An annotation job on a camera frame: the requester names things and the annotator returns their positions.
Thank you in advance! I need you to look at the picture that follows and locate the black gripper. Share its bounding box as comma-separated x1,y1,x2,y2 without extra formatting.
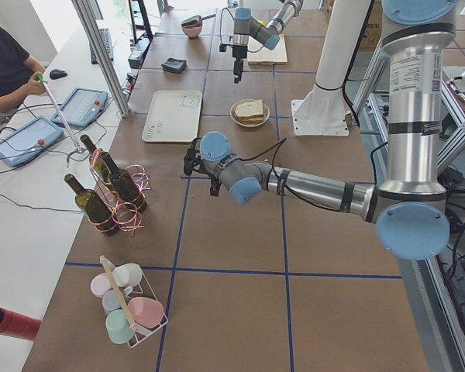
232,44,246,84
183,138,221,197

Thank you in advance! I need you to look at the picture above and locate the bread slice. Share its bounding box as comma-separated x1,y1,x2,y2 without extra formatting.
233,100,264,120
236,116,264,126

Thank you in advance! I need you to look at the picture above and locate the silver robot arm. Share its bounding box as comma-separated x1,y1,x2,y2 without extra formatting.
184,1,457,260
232,0,304,84

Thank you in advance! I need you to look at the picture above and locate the cream bear serving tray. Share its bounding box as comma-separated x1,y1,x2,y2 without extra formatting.
141,91,202,143

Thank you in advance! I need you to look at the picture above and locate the bamboo cutting board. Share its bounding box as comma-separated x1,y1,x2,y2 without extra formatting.
247,34,288,65

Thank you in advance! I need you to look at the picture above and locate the bread slice on plate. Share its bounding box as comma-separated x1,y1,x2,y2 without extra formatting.
236,116,264,126

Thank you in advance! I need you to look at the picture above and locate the round white plate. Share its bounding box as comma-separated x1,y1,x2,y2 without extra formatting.
230,99,270,127

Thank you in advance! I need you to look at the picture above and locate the folded grey cloth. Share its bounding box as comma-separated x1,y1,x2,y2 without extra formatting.
161,57,187,74

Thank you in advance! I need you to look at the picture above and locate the pink bowl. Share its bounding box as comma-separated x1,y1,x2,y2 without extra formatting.
181,19,202,39

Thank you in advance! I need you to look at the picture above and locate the metal spoon in bowl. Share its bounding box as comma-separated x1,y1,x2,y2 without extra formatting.
181,14,215,28

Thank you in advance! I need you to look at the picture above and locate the dark green wine bottle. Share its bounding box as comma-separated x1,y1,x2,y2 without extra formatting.
64,174,118,236

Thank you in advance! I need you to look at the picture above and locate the pink reacher stick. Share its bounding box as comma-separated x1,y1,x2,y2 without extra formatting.
36,72,89,156

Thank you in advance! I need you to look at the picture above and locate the white cup in rack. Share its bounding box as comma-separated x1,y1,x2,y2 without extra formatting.
112,263,143,287

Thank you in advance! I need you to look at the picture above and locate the blue teach pendant far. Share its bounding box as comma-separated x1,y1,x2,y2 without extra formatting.
59,88,109,129

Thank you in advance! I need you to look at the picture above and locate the blue teach pendant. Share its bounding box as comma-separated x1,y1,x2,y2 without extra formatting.
59,88,109,129
0,116,64,167

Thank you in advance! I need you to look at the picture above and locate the lilac cup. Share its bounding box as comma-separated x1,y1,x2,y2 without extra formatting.
90,273,112,298

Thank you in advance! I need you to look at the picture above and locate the pink cup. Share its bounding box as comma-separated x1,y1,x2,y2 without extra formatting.
128,297,164,329

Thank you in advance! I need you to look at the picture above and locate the grey cup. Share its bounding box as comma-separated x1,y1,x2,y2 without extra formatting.
102,290,122,315

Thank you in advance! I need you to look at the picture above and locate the black computer mouse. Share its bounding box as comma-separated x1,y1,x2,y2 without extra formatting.
49,69,68,80

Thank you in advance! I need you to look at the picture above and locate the mint green cup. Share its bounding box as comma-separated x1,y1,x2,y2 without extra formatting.
105,309,135,345

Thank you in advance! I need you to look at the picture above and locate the blue teach pendant near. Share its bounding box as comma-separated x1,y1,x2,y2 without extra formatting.
0,116,64,167

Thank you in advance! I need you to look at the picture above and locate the seated person black shirt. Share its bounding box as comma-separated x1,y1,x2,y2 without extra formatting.
0,26,46,113

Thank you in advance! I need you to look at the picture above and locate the red cylinder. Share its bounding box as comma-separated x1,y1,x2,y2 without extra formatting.
0,308,41,341

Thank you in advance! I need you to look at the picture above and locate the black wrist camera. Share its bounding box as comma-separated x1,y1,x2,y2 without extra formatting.
219,43,233,53

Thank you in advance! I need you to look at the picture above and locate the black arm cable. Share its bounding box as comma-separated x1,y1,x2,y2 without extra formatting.
238,138,391,212

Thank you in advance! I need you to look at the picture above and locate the copper wire bottle rack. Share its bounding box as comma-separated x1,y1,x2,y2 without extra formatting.
91,164,149,235

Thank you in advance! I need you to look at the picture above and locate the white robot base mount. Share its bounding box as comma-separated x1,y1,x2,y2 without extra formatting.
291,0,373,136

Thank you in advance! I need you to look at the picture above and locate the white wire cup rack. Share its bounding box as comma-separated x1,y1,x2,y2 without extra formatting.
100,255,169,348

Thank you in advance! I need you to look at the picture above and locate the wooden rack handle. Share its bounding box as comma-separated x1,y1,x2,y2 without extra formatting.
99,255,137,332

